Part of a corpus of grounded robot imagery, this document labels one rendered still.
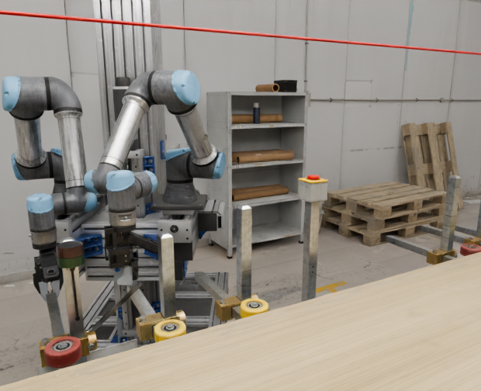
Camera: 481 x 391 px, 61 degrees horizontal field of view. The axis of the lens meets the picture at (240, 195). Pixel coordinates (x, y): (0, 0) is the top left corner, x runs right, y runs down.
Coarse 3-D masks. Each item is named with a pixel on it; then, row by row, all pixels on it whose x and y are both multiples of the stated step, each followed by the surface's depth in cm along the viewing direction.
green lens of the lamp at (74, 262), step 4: (80, 256) 97; (84, 256) 99; (60, 260) 96; (64, 260) 96; (68, 260) 96; (72, 260) 96; (76, 260) 97; (80, 260) 97; (84, 260) 99; (60, 264) 96; (64, 264) 96; (68, 264) 96; (72, 264) 96; (76, 264) 97; (80, 264) 98
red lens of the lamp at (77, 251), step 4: (56, 248) 96; (60, 248) 95; (72, 248) 95; (76, 248) 96; (80, 248) 97; (60, 252) 95; (64, 252) 95; (68, 252) 95; (72, 252) 96; (76, 252) 96; (80, 252) 97; (60, 256) 96; (64, 256) 95; (68, 256) 95; (72, 256) 96; (76, 256) 96
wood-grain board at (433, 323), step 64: (256, 320) 110; (320, 320) 110; (384, 320) 110; (448, 320) 110; (64, 384) 85; (128, 384) 85; (192, 384) 85; (256, 384) 85; (320, 384) 85; (384, 384) 85; (448, 384) 85
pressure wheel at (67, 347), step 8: (48, 344) 98; (56, 344) 98; (64, 344) 97; (72, 344) 98; (80, 344) 98; (48, 352) 95; (56, 352) 95; (64, 352) 95; (72, 352) 95; (80, 352) 98; (48, 360) 94; (56, 360) 94; (64, 360) 94; (72, 360) 96
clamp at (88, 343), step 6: (60, 336) 108; (66, 336) 108; (90, 336) 108; (84, 342) 107; (90, 342) 108; (96, 342) 108; (42, 348) 102; (84, 348) 107; (90, 348) 107; (96, 348) 109; (42, 354) 102; (84, 354) 107; (42, 360) 102; (42, 366) 103
